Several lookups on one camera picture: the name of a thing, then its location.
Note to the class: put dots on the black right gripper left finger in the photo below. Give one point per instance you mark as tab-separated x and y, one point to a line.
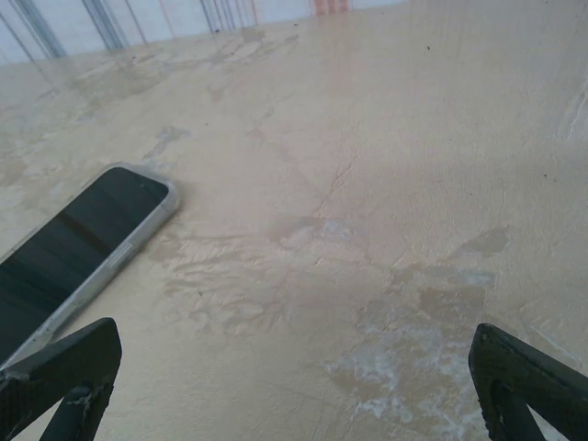
55	381

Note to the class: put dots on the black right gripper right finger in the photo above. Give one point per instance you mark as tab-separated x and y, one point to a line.
528	386

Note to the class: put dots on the white-edged smartphone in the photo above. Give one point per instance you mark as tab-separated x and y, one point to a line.
171	200

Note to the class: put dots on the black smartphone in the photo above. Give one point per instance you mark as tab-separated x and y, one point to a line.
78	248

